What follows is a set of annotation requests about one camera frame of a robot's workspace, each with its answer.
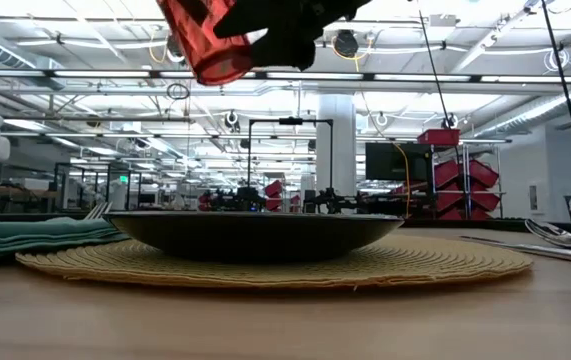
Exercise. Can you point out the silver spoon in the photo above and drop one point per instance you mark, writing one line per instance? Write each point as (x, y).
(552, 232)

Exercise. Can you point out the cluttered background workbench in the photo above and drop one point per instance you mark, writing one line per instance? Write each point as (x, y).
(15, 192)

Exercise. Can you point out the silver knife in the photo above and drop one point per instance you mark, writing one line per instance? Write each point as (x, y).
(555, 251)

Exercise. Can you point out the grey wall panel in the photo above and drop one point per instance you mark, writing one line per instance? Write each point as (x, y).
(533, 198)

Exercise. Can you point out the dark patterned plate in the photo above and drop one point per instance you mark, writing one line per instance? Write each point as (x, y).
(250, 237)

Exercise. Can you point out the red box on rack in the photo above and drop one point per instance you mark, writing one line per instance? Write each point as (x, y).
(437, 137)

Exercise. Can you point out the teal cloth napkin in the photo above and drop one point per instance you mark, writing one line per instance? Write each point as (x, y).
(25, 237)

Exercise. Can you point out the silver fork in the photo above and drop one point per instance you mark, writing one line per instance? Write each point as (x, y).
(97, 211)

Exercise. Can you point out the black ceiling camera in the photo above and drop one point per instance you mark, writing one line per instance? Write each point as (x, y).
(231, 119)

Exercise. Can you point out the black metal cage frame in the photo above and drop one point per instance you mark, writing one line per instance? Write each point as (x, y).
(55, 190)

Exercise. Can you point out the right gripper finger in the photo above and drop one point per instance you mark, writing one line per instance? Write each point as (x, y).
(287, 47)
(260, 20)

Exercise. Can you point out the small distant red bin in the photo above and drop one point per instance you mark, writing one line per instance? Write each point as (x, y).
(273, 189)

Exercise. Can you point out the round yellow woven placemat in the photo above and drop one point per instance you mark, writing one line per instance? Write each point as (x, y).
(90, 260)

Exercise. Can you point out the orange drinking glass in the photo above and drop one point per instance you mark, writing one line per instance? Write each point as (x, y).
(210, 45)

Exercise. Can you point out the black monitor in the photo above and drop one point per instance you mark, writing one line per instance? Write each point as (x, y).
(390, 162)

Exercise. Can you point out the silver metal shelf rack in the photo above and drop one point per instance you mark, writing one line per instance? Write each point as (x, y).
(485, 142)

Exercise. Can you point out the white building column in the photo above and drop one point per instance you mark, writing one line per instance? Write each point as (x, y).
(337, 150)

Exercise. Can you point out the thin black slanted pole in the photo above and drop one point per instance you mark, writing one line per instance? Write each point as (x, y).
(569, 100)

